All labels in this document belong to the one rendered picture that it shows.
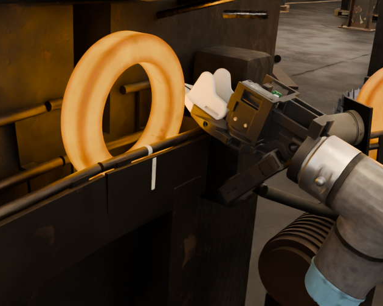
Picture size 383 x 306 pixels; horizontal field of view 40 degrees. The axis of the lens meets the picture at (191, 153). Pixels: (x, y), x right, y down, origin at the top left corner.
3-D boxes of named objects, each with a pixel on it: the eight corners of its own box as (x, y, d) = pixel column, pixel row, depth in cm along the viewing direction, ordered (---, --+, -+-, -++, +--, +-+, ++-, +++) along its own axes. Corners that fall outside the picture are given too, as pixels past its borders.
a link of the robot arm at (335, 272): (382, 297, 70) (424, 239, 64) (332, 329, 63) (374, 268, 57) (338, 256, 74) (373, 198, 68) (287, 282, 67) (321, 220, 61)
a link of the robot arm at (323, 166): (341, 193, 66) (314, 215, 59) (310, 173, 68) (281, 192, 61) (369, 145, 62) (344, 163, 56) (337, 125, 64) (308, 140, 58)
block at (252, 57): (179, 192, 87) (188, 47, 78) (207, 178, 93) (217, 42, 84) (233, 212, 81) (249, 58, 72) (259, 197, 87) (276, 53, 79)
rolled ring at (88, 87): (191, 28, 65) (169, 25, 66) (79, 40, 50) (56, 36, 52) (182, 166, 71) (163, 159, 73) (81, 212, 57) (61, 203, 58)
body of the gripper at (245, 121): (264, 71, 68) (343, 118, 63) (241, 126, 72) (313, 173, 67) (232, 79, 62) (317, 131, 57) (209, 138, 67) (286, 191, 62)
